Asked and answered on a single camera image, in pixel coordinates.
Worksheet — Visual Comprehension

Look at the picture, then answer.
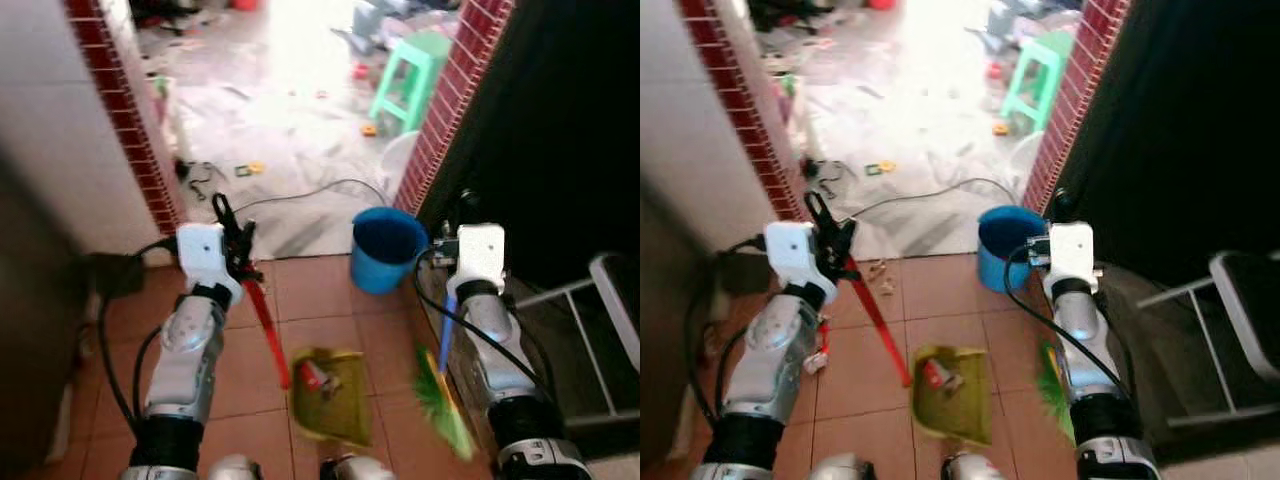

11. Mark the yellow-green dustpan with red handle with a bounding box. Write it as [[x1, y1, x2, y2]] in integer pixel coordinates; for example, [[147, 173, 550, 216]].
[[242, 278, 374, 449], [846, 260, 995, 447]]

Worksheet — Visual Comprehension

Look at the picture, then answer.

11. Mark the green broom with blue handle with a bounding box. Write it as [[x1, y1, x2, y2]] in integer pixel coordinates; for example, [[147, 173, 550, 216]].
[[1034, 338, 1078, 443], [412, 288, 478, 463]]

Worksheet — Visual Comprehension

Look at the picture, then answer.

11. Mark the blue plastic bucket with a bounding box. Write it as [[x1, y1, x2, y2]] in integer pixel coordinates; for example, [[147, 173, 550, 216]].
[[976, 204, 1050, 294], [350, 206, 430, 296]]

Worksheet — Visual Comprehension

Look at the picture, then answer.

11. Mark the green plastic stool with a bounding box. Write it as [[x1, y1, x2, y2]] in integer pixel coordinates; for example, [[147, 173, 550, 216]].
[[367, 32, 453, 137], [999, 28, 1078, 137]]

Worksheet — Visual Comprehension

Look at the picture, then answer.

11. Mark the grey metal rack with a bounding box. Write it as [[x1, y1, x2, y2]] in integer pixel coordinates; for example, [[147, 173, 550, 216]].
[[512, 250, 641, 423], [1133, 248, 1280, 433]]

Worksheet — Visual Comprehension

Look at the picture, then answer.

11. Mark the silver left robot leg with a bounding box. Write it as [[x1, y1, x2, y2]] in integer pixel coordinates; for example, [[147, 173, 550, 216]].
[[204, 454, 264, 480], [808, 453, 878, 480]]

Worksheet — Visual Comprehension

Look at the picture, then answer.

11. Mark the silver robot leg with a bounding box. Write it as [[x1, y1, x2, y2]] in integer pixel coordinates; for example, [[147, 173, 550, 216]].
[[808, 453, 878, 480], [319, 453, 398, 480], [938, 451, 1008, 480], [204, 454, 264, 480]]

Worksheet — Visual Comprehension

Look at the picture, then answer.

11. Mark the silver right robot leg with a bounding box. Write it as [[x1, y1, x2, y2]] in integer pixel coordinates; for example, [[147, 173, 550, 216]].
[[319, 453, 398, 480], [938, 451, 1008, 480]]

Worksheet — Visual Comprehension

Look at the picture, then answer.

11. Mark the coiled black cable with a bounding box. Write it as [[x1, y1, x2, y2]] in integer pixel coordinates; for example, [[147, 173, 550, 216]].
[[802, 156, 849, 199], [174, 158, 219, 203]]

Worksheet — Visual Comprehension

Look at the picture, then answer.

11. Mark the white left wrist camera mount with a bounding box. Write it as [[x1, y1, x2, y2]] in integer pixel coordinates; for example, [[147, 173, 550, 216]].
[[176, 222, 245, 307], [764, 219, 837, 307]]

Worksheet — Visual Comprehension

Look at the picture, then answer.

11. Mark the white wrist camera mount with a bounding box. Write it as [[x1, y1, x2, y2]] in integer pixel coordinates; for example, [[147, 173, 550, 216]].
[[430, 223, 507, 297], [764, 219, 837, 307], [1022, 221, 1101, 297], [176, 222, 245, 307]]

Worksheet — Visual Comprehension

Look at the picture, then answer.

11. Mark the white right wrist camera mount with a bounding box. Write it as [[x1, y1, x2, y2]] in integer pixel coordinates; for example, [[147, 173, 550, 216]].
[[1022, 221, 1101, 297], [430, 223, 507, 297]]

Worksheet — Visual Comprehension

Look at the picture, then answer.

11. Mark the long black floor cable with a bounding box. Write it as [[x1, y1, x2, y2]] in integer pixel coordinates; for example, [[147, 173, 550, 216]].
[[850, 176, 1023, 217], [234, 177, 393, 217]]

